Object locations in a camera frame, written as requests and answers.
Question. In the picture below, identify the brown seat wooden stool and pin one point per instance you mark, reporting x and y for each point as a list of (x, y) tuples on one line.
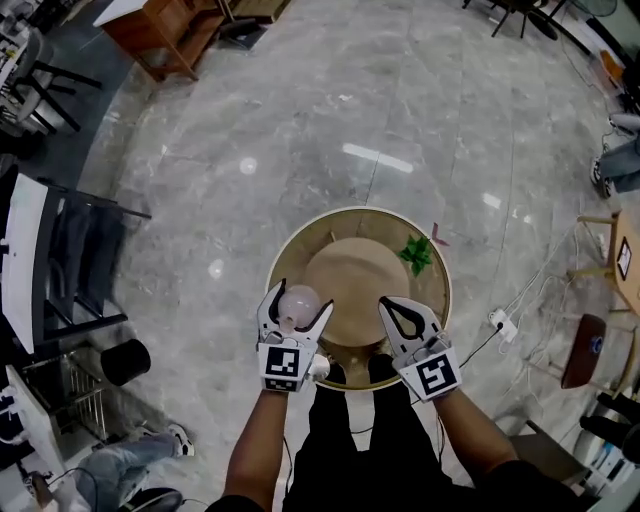
[(582, 350)]

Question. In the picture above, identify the round wooden table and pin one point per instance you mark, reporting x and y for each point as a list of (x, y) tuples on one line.
[(355, 280)]

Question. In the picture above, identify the light wooden table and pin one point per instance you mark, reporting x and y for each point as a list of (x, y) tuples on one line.
[(627, 295)]

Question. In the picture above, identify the wooden cabinet with white top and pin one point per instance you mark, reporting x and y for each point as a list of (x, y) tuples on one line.
[(160, 35)]

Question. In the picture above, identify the black cylindrical bin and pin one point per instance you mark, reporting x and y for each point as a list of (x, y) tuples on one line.
[(126, 362)]

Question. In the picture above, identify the black and white card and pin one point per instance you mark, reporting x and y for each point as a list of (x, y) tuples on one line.
[(624, 257)]

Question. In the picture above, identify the white power strip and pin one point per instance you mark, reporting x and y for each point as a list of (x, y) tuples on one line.
[(504, 325)]

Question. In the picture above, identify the grey chair with black legs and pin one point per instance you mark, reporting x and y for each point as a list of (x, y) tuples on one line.
[(40, 80)]

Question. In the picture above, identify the green leafy plant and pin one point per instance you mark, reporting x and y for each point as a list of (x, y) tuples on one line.
[(416, 252)]

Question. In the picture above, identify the grey box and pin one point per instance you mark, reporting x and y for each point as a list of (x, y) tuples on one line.
[(550, 455)]

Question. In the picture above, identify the person's right forearm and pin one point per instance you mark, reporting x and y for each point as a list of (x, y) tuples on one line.
[(475, 435)]

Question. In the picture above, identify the white table with black frame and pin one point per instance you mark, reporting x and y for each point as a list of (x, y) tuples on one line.
[(25, 260)]

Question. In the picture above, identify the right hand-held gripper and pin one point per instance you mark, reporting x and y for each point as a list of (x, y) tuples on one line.
[(432, 372)]

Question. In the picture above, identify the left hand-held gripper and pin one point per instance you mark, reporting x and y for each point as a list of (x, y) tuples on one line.
[(285, 362)]

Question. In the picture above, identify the person's left forearm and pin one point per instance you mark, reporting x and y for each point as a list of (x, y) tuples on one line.
[(255, 445)]

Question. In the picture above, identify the person's black clothing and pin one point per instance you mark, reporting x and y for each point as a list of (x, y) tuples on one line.
[(360, 450)]

